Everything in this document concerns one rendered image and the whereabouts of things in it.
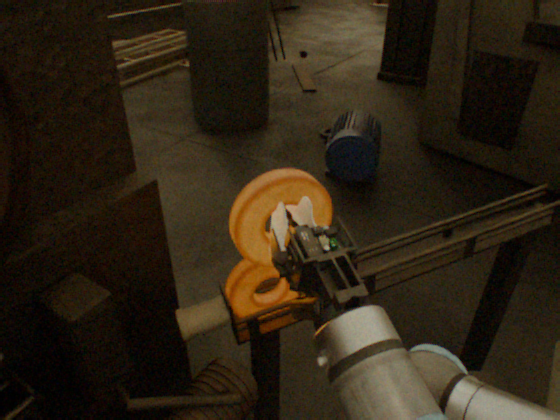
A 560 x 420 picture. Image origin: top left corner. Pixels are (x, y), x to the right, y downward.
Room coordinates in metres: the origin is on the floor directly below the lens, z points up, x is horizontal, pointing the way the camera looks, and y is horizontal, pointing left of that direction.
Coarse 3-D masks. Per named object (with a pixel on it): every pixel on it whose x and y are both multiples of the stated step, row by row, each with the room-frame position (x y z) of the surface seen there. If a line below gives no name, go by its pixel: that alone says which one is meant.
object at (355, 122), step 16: (352, 112) 2.48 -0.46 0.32; (336, 128) 2.34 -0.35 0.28; (352, 128) 2.24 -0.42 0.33; (368, 128) 2.24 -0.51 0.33; (336, 144) 2.13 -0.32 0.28; (352, 144) 2.11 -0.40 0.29; (368, 144) 2.10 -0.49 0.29; (336, 160) 2.12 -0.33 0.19; (352, 160) 2.10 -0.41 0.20; (368, 160) 2.08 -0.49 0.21; (336, 176) 2.13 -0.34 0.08; (352, 176) 2.10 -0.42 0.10; (368, 176) 2.10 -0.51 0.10
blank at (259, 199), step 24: (288, 168) 0.55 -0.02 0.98; (240, 192) 0.52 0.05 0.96; (264, 192) 0.51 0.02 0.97; (288, 192) 0.52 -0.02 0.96; (312, 192) 0.53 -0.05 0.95; (240, 216) 0.49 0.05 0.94; (264, 216) 0.50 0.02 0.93; (240, 240) 0.49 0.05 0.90; (264, 240) 0.50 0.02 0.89; (264, 264) 0.50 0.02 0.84
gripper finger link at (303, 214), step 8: (304, 200) 0.50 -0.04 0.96; (288, 208) 0.52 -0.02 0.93; (296, 208) 0.52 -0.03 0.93; (304, 208) 0.50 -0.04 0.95; (288, 216) 0.52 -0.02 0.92; (296, 216) 0.51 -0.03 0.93; (304, 216) 0.50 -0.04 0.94; (312, 216) 0.48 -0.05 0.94; (296, 224) 0.50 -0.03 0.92; (304, 224) 0.49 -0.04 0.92; (312, 224) 0.47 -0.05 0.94
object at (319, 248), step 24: (288, 240) 0.42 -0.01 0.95; (312, 240) 0.41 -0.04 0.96; (336, 240) 0.43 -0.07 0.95; (288, 264) 0.42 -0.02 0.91; (312, 264) 0.40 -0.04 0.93; (336, 264) 0.38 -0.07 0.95; (312, 288) 0.40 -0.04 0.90; (336, 288) 0.37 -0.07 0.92; (360, 288) 0.35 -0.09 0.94; (336, 312) 0.33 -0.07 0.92
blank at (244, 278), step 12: (240, 264) 0.59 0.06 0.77; (252, 264) 0.58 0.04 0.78; (240, 276) 0.57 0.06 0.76; (252, 276) 0.57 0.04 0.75; (264, 276) 0.58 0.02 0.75; (276, 276) 0.59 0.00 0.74; (228, 288) 0.57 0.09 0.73; (240, 288) 0.56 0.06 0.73; (252, 288) 0.57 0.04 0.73; (276, 288) 0.62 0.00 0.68; (288, 288) 0.60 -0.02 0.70; (240, 300) 0.56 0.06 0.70; (252, 300) 0.57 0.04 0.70; (264, 300) 0.59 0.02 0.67; (276, 300) 0.59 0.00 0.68; (240, 312) 0.56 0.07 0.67; (252, 312) 0.57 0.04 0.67
